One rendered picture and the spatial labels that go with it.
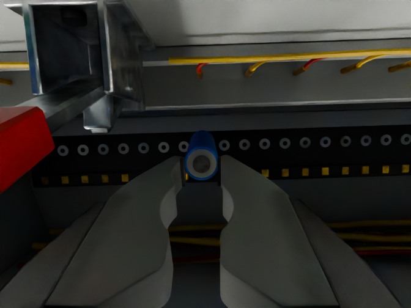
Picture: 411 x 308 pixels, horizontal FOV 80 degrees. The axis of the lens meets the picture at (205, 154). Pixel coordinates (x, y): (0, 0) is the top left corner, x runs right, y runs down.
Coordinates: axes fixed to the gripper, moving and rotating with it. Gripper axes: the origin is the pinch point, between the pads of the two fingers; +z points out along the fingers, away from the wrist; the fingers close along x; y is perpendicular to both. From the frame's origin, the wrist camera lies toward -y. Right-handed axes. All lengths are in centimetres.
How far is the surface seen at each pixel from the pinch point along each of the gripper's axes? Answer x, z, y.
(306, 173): 10.1, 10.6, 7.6
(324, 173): 12.0, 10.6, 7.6
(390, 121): 18.1, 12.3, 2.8
